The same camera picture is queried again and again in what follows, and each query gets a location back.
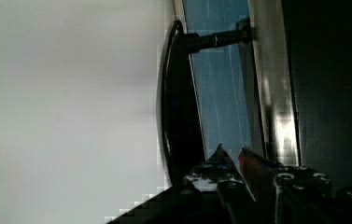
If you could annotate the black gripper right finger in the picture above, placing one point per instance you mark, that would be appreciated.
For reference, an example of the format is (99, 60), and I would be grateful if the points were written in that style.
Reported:
(287, 194)

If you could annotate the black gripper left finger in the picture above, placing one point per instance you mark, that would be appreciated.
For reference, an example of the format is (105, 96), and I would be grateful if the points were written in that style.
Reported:
(206, 176)

